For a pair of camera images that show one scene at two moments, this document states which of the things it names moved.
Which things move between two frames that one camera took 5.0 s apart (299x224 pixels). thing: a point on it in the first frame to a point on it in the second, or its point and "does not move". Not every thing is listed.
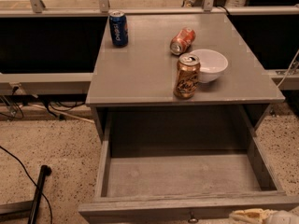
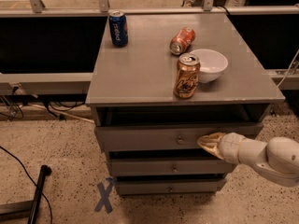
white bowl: (212, 64) does not move
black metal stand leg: (45, 172) does not move
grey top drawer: (181, 188) to (165, 137)
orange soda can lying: (182, 41) does not move
